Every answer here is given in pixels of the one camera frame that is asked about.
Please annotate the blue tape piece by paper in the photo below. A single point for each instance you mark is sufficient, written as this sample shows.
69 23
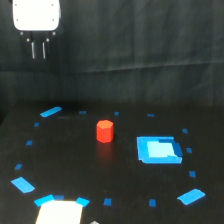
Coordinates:
82 201

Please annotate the blue tape patch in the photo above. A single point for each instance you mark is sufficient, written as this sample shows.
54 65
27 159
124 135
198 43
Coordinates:
191 196
23 185

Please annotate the blue tape piece bottom-left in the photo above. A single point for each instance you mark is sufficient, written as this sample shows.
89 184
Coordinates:
39 202

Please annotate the blue tape patch left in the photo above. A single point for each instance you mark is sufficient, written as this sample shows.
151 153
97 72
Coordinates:
23 185

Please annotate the blue tape square target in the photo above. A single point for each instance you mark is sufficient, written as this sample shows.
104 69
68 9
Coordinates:
159 150

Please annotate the white paper sheet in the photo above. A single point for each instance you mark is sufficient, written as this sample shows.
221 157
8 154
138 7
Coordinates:
60 212

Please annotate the long blue tape strip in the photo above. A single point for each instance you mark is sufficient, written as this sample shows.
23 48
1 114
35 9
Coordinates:
50 112

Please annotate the red hexagonal block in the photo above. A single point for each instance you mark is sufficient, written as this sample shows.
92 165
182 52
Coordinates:
105 131

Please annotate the blue tape patch right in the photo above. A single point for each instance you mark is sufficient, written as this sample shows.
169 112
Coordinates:
191 196

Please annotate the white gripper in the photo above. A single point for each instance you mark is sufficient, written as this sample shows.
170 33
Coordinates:
37 16

